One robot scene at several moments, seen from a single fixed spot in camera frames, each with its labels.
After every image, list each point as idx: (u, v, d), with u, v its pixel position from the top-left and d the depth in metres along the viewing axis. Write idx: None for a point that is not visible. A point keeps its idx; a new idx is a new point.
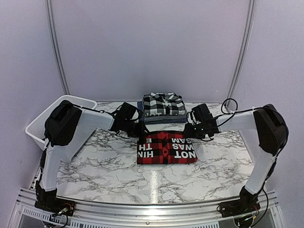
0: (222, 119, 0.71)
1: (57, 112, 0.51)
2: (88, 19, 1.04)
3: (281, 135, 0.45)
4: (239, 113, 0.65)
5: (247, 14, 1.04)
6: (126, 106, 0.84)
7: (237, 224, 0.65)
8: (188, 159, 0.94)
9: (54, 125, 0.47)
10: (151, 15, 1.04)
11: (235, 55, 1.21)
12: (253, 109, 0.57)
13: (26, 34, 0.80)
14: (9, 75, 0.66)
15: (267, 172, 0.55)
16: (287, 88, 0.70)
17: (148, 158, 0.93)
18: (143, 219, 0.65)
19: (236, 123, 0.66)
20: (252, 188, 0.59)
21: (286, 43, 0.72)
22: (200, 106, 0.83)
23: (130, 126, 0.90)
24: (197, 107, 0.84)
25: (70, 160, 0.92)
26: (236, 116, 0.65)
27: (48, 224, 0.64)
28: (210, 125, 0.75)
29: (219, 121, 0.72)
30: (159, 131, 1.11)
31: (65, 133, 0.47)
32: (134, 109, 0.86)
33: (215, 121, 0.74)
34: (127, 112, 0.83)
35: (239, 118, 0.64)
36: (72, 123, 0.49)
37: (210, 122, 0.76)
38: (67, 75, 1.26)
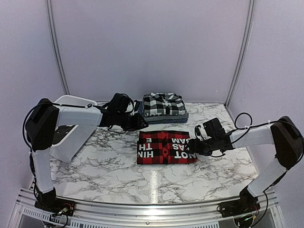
0: (236, 135, 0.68)
1: (36, 113, 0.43)
2: (88, 19, 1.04)
3: (299, 148, 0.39)
4: (253, 128, 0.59)
5: (247, 14, 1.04)
6: (118, 97, 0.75)
7: (237, 224, 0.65)
8: (188, 159, 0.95)
9: (31, 128, 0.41)
10: (151, 15, 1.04)
11: (235, 55, 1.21)
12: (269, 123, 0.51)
13: (25, 33, 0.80)
14: (9, 75, 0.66)
15: (274, 181, 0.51)
16: (287, 88, 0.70)
17: (149, 158, 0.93)
18: (143, 219, 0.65)
19: (251, 139, 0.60)
20: (254, 191, 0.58)
21: (286, 43, 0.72)
22: (213, 121, 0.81)
23: (124, 119, 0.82)
24: (209, 122, 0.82)
25: (70, 160, 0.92)
26: (251, 131, 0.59)
27: (48, 224, 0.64)
28: (223, 142, 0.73)
29: (232, 137, 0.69)
30: (159, 131, 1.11)
31: (43, 137, 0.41)
32: (126, 100, 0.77)
33: (230, 137, 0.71)
34: (119, 104, 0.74)
35: (255, 132, 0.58)
36: (51, 126, 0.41)
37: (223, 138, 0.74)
38: (67, 75, 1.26)
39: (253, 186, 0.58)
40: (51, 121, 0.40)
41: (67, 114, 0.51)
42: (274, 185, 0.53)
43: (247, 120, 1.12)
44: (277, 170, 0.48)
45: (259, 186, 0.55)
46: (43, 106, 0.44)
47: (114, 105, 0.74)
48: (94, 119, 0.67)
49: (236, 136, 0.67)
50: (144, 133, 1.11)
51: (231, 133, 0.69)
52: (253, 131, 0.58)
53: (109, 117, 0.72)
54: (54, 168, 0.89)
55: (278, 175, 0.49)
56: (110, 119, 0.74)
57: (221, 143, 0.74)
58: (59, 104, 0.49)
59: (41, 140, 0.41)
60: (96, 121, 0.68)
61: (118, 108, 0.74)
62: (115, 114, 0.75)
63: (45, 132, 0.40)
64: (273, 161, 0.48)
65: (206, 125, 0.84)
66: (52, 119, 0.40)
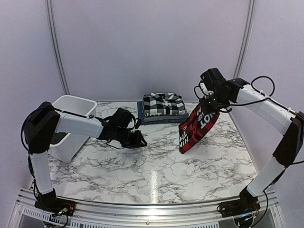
0: (246, 95, 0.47)
1: (36, 114, 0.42)
2: (88, 20, 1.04)
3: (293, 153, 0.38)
4: (272, 101, 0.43)
5: (247, 14, 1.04)
6: (120, 112, 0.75)
7: (237, 224, 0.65)
8: (212, 120, 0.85)
9: (30, 131, 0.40)
10: (151, 15, 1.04)
11: (235, 55, 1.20)
12: (289, 110, 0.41)
13: (26, 34, 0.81)
14: (8, 75, 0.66)
15: (273, 179, 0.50)
16: (286, 88, 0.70)
17: (187, 144, 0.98)
18: (143, 219, 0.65)
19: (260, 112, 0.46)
20: (254, 191, 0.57)
21: (287, 42, 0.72)
22: (212, 70, 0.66)
23: (124, 135, 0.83)
24: (208, 71, 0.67)
25: (70, 160, 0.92)
26: (266, 103, 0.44)
27: (48, 224, 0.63)
28: (229, 89, 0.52)
29: (242, 93, 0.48)
30: (191, 114, 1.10)
31: (42, 140, 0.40)
32: (128, 115, 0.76)
33: (238, 92, 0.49)
34: (120, 120, 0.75)
35: (269, 109, 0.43)
36: (48, 130, 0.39)
37: (227, 84, 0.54)
38: (67, 75, 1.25)
39: (252, 185, 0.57)
40: (50, 126, 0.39)
41: (65, 121, 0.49)
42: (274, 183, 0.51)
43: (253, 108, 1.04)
44: (277, 167, 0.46)
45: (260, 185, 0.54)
46: (44, 109, 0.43)
47: (115, 119, 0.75)
48: (93, 130, 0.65)
49: (247, 96, 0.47)
50: (182, 123, 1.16)
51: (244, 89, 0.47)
52: (270, 106, 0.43)
53: (108, 130, 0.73)
54: (54, 168, 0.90)
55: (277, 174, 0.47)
56: (110, 132, 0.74)
57: (226, 90, 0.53)
58: (60, 110, 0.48)
59: (39, 144, 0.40)
60: (96, 132, 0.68)
61: (119, 123, 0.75)
62: (116, 129, 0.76)
63: (43, 136, 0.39)
64: (272, 160, 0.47)
65: (204, 77, 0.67)
66: (53, 123, 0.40)
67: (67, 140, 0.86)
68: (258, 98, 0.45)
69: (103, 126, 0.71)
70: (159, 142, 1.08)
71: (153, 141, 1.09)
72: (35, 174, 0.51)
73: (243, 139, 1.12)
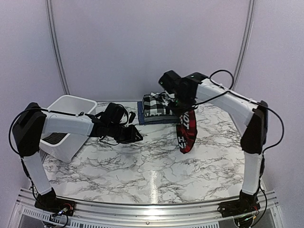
0: (204, 90, 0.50)
1: (23, 116, 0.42)
2: (88, 20, 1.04)
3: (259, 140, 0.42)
4: (232, 94, 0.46)
5: (247, 14, 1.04)
6: (112, 107, 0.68)
7: (237, 224, 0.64)
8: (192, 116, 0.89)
9: (18, 133, 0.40)
10: (151, 15, 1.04)
11: (235, 55, 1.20)
12: (250, 101, 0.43)
13: (26, 34, 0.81)
14: (8, 76, 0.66)
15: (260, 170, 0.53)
16: (287, 88, 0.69)
17: (185, 146, 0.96)
18: (143, 219, 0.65)
19: (223, 105, 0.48)
20: (250, 190, 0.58)
21: (287, 42, 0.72)
22: (167, 73, 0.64)
23: (118, 131, 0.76)
24: (165, 75, 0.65)
25: (70, 160, 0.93)
26: (227, 96, 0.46)
27: (48, 224, 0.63)
28: (187, 85, 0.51)
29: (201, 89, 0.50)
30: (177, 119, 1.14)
31: (30, 142, 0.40)
32: (121, 110, 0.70)
33: (196, 89, 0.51)
34: (113, 115, 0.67)
35: (231, 101, 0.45)
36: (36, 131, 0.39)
37: (185, 80, 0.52)
38: (67, 75, 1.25)
39: (246, 186, 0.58)
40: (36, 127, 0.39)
41: (54, 121, 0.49)
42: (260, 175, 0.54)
43: None
44: (252, 159, 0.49)
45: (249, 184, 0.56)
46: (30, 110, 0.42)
47: (106, 114, 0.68)
48: (83, 128, 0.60)
49: (204, 90, 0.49)
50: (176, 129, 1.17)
51: (202, 84, 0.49)
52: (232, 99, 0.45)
53: (100, 127, 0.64)
54: (54, 168, 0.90)
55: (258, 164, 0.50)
56: (103, 129, 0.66)
57: (185, 87, 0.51)
58: (47, 110, 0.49)
59: (27, 146, 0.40)
60: (86, 130, 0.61)
61: (111, 118, 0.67)
62: (108, 125, 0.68)
63: (31, 137, 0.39)
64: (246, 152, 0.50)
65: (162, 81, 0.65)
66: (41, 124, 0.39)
67: (67, 140, 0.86)
68: (217, 91, 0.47)
69: (94, 122, 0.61)
70: (158, 142, 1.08)
71: (153, 141, 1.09)
72: (34, 174, 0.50)
73: None
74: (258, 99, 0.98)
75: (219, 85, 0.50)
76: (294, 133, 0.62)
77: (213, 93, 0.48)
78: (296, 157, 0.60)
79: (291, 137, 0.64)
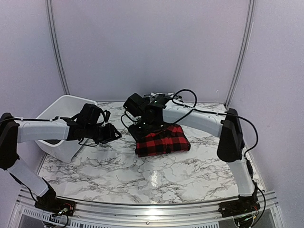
0: (171, 112, 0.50)
1: None
2: (88, 20, 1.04)
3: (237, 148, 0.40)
4: (197, 111, 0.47)
5: (247, 14, 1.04)
6: (88, 108, 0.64)
7: (237, 224, 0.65)
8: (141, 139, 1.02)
9: None
10: (151, 15, 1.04)
11: (235, 55, 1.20)
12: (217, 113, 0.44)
13: (26, 34, 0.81)
14: (7, 75, 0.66)
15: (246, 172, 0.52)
16: (287, 88, 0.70)
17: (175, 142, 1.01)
18: (143, 219, 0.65)
19: (192, 123, 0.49)
20: (247, 191, 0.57)
21: (287, 43, 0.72)
22: (131, 98, 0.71)
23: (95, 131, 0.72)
24: (128, 100, 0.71)
25: (70, 160, 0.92)
26: (193, 114, 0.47)
27: (48, 224, 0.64)
28: (153, 113, 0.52)
29: (167, 112, 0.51)
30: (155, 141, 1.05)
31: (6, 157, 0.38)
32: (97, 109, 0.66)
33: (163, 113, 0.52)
34: (88, 115, 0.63)
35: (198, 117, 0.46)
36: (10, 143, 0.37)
37: (150, 108, 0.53)
38: (67, 75, 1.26)
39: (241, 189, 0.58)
40: (7, 144, 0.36)
41: (29, 130, 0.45)
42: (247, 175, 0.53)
43: (252, 108, 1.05)
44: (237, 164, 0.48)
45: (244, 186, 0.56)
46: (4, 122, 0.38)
47: (82, 116, 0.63)
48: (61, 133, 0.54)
49: (170, 113, 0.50)
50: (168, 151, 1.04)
51: (166, 107, 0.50)
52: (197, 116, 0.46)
53: (78, 129, 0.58)
54: (54, 168, 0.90)
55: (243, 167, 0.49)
56: (80, 131, 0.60)
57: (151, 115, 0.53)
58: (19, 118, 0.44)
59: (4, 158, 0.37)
60: (63, 134, 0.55)
61: (88, 119, 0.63)
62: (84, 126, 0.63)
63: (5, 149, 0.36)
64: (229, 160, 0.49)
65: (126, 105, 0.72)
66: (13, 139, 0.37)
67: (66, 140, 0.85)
68: (183, 112, 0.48)
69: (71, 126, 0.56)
70: None
71: None
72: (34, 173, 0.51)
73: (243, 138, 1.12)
74: (258, 99, 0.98)
75: (183, 104, 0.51)
76: (294, 133, 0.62)
77: (178, 114, 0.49)
78: (296, 157, 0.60)
79: (291, 137, 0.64)
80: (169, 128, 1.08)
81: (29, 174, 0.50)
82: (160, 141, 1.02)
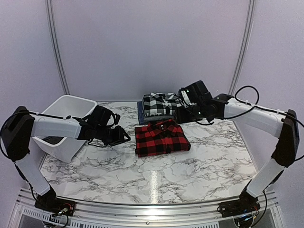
0: (233, 109, 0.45)
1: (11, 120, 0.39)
2: (88, 20, 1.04)
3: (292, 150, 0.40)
4: (259, 108, 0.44)
5: (247, 14, 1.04)
6: (99, 109, 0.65)
7: (237, 224, 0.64)
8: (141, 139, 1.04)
9: (6, 138, 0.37)
10: (151, 15, 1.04)
11: (235, 55, 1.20)
12: (277, 112, 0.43)
13: (26, 34, 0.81)
14: (7, 75, 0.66)
15: (272, 179, 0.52)
16: (287, 88, 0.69)
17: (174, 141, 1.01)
18: (143, 219, 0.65)
19: (252, 121, 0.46)
20: (255, 192, 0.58)
21: (287, 42, 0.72)
22: (196, 84, 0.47)
23: (106, 133, 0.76)
24: (192, 85, 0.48)
25: (70, 160, 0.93)
26: (254, 111, 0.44)
27: (48, 224, 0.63)
28: (215, 108, 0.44)
29: (228, 108, 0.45)
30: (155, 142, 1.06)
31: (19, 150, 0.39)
32: (108, 112, 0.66)
33: (224, 109, 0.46)
34: (100, 116, 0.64)
35: (258, 116, 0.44)
36: (25, 134, 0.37)
37: (213, 102, 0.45)
38: (67, 75, 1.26)
39: (252, 186, 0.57)
40: (22, 136, 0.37)
41: (44, 125, 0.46)
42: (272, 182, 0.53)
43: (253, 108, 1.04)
44: (277, 168, 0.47)
45: (257, 185, 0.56)
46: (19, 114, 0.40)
47: (94, 117, 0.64)
48: (72, 131, 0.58)
49: (233, 110, 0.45)
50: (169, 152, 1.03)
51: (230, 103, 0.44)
52: (260, 114, 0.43)
53: (88, 130, 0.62)
54: (54, 168, 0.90)
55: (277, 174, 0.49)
56: (91, 133, 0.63)
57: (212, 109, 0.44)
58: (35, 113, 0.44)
59: (16, 150, 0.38)
60: (74, 133, 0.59)
61: (99, 120, 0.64)
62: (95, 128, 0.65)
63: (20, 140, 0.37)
64: (270, 162, 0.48)
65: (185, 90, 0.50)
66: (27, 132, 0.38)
67: (66, 140, 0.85)
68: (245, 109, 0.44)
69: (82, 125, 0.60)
70: None
71: None
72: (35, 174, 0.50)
73: (243, 139, 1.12)
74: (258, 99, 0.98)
75: (244, 101, 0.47)
76: None
77: (240, 111, 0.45)
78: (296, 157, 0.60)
79: None
80: (169, 128, 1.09)
81: (28, 174, 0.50)
82: (160, 141, 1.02)
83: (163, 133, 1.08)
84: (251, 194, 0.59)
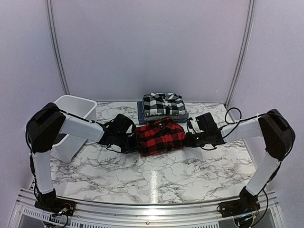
0: (226, 130, 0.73)
1: (41, 115, 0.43)
2: (88, 20, 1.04)
3: (289, 140, 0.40)
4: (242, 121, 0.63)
5: (247, 14, 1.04)
6: (120, 118, 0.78)
7: (237, 224, 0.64)
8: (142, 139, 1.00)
9: (33, 131, 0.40)
10: (151, 15, 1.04)
11: (235, 55, 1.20)
12: (257, 116, 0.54)
13: (26, 34, 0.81)
14: (7, 75, 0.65)
15: (270, 175, 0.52)
16: (287, 88, 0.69)
17: (174, 138, 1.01)
18: (143, 219, 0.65)
19: (241, 132, 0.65)
20: (252, 190, 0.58)
21: (287, 42, 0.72)
22: (205, 116, 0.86)
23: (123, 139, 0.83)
24: (202, 116, 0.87)
25: (70, 160, 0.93)
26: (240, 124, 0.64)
27: (48, 224, 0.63)
28: (215, 136, 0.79)
29: (223, 132, 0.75)
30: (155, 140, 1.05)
31: (42, 147, 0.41)
32: (128, 121, 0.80)
33: (220, 132, 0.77)
34: (120, 125, 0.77)
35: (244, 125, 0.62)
36: (55, 129, 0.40)
37: (215, 133, 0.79)
38: (67, 75, 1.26)
39: (251, 184, 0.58)
40: (52, 130, 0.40)
41: (71, 123, 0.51)
42: (271, 179, 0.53)
43: (252, 107, 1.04)
44: (271, 164, 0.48)
45: (257, 185, 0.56)
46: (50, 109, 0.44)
47: (115, 125, 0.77)
48: (95, 135, 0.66)
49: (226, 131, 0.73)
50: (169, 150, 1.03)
51: (222, 128, 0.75)
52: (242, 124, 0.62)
53: (109, 136, 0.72)
54: (54, 168, 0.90)
55: (273, 168, 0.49)
56: (111, 138, 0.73)
57: (213, 137, 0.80)
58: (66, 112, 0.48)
59: (42, 143, 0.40)
60: (96, 137, 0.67)
61: (119, 128, 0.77)
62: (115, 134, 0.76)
63: (47, 135, 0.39)
64: (267, 158, 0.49)
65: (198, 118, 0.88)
66: (53, 131, 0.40)
67: (67, 140, 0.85)
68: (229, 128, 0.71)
69: (105, 131, 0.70)
70: None
71: None
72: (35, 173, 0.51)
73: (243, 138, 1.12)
74: (258, 98, 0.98)
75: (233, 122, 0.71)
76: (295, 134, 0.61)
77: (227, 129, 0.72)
78: (296, 158, 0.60)
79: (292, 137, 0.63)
80: (168, 126, 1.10)
81: None
82: (160, 139, 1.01)
83: (162, 131, 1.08)
84: (253, 192, 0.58)
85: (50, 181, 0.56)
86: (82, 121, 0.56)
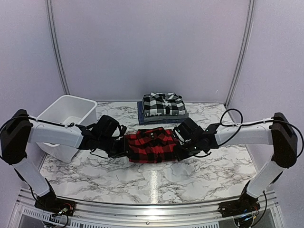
0: (222, 135, 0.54)
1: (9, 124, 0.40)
2: (88, 20, 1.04)
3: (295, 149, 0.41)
4: (245, 126, 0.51)
5: (247, 14, 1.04)
6: (105, 120, 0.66)
7: (237, 224, 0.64)
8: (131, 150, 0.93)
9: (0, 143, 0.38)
10: (151, 15, 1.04)
11: (235, 55, 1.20)
12: (263, 121, 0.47)
13: (26, 33, 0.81)
14: (7, 75, 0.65)
15: (272, 179, 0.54)
16: (287, 88, 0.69)
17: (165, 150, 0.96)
18: (143, 219, 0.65)
19: (242, 139, 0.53)
20: (255, 193, 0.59)
21: (286, 42, 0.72)
22: (185, 122, 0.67)
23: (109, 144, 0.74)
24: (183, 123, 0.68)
25: (70, 160, 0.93)
26: (242, 129, 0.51)
27: (48, 224, 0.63)
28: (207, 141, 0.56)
29: (219, 137, 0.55)
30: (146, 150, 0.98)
31: (13, 159, 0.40)
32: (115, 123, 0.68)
33: (215, 137, 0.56)
34: (105, 128, 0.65)
35: (246, 132, 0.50)
36: (19, 142, 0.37)
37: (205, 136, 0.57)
38: (67, 75, 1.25)
39: (253, 188, 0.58)
40: (17, 143, 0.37)
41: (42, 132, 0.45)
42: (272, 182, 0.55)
43: (252, 107, 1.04)
44: (273, 167, 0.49)
45: (259, 188, 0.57)
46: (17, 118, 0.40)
47: (99, 128, 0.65)
48: (71, 140, 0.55)
49: (223, 136, 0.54)
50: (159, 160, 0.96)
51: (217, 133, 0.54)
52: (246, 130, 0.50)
53: (90, 140, 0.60)
54: (54, 168, 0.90)
55: (276, 174, 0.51)
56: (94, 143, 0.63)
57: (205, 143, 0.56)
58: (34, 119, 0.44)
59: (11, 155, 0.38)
60: (74, 142, 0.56)
61: (103, 131, 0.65)
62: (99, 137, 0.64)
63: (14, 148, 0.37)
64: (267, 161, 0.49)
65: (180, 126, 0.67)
66: (19, 144, 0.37)
67: None
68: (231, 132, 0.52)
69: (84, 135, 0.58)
70: None
71: None
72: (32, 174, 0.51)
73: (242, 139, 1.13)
74: (258, 98, 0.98)
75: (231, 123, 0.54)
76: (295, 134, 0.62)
77: (228, 135, 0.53)
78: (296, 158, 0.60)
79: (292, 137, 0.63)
80: (160, 136, 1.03)
81: (28, 174, 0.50)
82: (148, 150, 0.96)
83: (153, 141, 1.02)
84: (253, 195, 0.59)
85: (44, 183, 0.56)
86: (55, 127, 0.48)
